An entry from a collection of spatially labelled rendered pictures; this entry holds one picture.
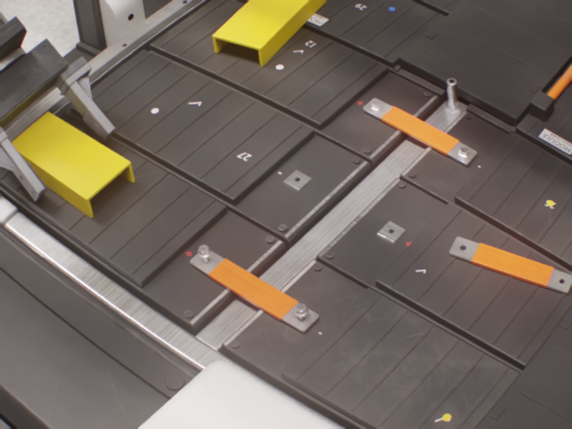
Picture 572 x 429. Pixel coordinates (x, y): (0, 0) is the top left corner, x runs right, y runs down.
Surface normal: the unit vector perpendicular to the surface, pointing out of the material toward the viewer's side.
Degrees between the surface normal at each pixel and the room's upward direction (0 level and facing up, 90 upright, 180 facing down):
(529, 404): 0
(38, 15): 0
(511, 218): 0
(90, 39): 90
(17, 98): 35
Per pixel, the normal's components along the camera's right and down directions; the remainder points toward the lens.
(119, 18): 0.75, 0.43
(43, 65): 0.35, -0.31
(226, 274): -0.10, -0.68
